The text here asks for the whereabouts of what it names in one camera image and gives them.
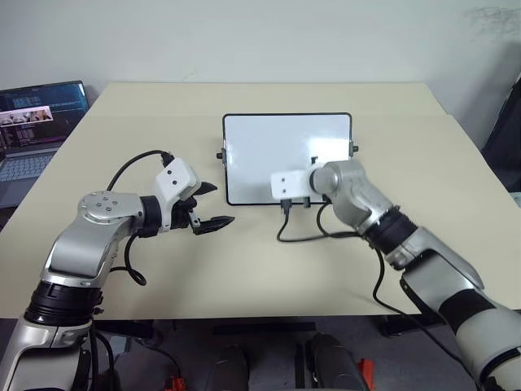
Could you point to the open laptop computer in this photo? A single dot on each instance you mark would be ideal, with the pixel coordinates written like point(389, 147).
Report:
point(36, 122)

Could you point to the dark rounded shape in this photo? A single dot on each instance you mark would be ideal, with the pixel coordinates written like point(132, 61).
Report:
point(334, 362)

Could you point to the red plastic clamp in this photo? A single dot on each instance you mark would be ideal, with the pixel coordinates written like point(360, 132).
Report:
point(365, 370)
point(173, 384)

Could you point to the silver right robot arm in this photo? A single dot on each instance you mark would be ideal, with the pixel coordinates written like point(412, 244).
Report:
point(431, 260)

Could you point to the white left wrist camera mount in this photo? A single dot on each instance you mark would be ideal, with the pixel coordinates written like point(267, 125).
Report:
point(179, 179)

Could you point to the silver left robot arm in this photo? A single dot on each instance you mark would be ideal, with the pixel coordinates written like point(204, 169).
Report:
point(85, 244)

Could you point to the black office chair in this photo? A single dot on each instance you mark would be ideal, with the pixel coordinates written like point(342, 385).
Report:
point(506, 134)

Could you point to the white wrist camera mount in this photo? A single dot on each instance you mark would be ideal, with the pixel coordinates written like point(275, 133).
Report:
point(291, 183)
point(179, 179)

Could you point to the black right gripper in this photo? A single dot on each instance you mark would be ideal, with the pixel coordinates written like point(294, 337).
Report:
point(307, 203)

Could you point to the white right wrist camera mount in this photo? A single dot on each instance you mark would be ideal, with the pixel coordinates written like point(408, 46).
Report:
point(291, 183)

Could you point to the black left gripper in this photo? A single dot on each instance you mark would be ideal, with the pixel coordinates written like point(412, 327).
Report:
point(181, 216)

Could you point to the small black-framed whiteboard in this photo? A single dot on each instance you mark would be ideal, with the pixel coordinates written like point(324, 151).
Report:
point(264, 146)

